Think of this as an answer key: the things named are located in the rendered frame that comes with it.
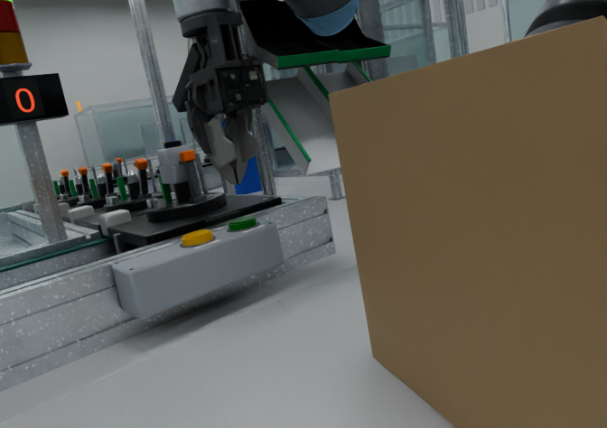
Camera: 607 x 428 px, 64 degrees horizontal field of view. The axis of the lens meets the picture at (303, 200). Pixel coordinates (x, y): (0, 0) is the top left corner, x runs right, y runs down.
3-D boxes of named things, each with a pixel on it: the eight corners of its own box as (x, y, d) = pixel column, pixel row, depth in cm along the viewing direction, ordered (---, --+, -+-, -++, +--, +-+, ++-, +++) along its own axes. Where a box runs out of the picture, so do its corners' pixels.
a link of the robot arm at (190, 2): (161, -5, 62) (218, -5, 66) (169, 32, 62) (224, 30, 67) (185, -25, 56) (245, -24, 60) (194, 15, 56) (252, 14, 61)
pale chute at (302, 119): (361, 162, 96) (368, 146, 92) (303, 177, 90) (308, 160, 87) (297, 77, 110) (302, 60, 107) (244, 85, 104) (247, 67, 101)
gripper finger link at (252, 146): (255, 184, 62) (240, 112, 61) (232, 184, 67) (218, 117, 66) (274, 179, 64) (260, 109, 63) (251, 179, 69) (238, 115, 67)
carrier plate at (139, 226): (283, 208, 83) (280, 195, 83) (148, 249, 69) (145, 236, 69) (218, 203, 102) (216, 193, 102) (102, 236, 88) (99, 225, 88)
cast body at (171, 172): (200, 178, 83) (191, 137, 82) (176, 183, 81) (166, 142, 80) (180, 179, 90) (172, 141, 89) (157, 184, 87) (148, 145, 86)
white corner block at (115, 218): (135, 231, 87) (129, 209, 87) (109, 238, 85) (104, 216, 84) (126, 229, 91) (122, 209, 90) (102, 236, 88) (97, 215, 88)
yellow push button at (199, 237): (219, 245, 63) (217, 230, 63) (191, 254, 61) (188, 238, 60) (206, 242, 66) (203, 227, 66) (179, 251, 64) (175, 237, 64)
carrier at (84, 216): (215, 203, 103) (202, 145, 101) (100, 236, 89) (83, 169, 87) (171, 200, 123) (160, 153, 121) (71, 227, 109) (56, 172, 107)
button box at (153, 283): (285, 263, 68) (277, 220, 67) (140, 321, 56) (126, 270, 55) (259, 257, 73) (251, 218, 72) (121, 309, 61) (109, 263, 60)
